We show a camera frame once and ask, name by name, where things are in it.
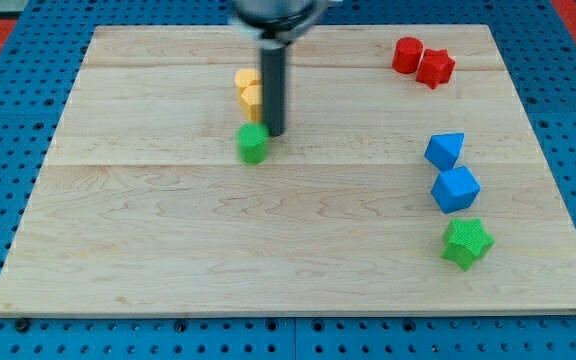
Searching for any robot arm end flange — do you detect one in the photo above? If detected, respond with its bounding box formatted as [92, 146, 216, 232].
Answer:
[231, 0, 330, 44]

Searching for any wooden board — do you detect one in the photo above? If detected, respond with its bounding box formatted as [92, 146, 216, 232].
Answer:
[0, 25, 576, 318]

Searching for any green cylinder block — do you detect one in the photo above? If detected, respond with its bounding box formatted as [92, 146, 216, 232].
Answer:
[236, 123, 269, 164]

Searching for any yellow hexagon block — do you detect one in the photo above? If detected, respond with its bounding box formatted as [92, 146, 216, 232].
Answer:
[240, 85, 263, 123]

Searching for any yellow cylinder block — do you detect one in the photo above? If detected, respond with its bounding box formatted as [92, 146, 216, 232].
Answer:
[234, 68, 261, 103]

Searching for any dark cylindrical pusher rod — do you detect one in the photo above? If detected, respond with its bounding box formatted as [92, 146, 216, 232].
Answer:
[260, 46, 288, 137]

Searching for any blue triangular block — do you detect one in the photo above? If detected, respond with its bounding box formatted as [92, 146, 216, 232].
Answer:
[424, 132, 465, 171]

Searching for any blue cube block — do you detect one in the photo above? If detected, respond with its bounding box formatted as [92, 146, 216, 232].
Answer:
[430, 166, 481, 213]

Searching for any red cylinder block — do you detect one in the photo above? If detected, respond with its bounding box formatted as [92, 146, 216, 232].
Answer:
[391, 37, 424, 74]

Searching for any red star block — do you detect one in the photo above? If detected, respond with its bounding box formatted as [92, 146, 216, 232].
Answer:
[415, 49, 456, 89]

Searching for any green star block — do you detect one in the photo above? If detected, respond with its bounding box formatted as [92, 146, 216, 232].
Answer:
[440, 218, 495, 271]

